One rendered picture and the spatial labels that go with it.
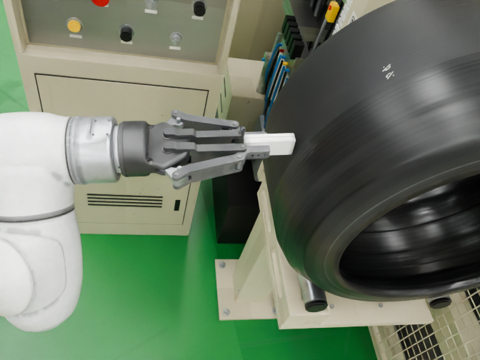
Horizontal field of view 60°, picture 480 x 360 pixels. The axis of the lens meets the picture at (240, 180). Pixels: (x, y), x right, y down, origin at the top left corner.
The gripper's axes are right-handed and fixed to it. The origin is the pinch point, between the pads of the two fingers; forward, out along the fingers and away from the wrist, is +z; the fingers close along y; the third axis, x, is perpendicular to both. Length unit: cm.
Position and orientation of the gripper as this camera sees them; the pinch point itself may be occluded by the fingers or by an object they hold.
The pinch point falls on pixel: (268, 144)
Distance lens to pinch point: 58.8
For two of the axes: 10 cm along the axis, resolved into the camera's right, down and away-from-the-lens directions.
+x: -0.7, 6.1, 7.9
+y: -1.1, -7.9, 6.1
